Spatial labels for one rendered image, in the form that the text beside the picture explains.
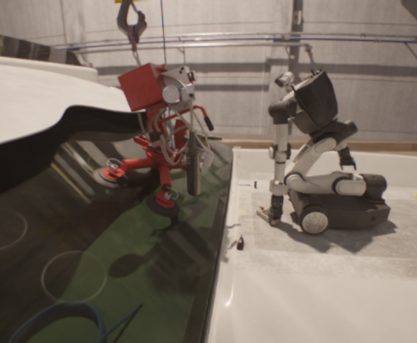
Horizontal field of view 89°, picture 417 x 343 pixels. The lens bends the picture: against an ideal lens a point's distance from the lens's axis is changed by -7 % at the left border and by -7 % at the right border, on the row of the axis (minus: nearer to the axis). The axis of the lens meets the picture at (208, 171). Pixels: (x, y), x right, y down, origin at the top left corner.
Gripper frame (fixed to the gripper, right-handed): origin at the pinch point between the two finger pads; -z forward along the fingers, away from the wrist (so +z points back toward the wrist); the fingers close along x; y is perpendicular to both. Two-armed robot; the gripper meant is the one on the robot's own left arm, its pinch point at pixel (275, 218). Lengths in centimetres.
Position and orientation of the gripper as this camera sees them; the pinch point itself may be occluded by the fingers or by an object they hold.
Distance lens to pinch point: 175.4
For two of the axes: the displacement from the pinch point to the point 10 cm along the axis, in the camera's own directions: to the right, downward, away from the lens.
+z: 0.0, -9.4, -3.3
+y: -4.4, -3.0, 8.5
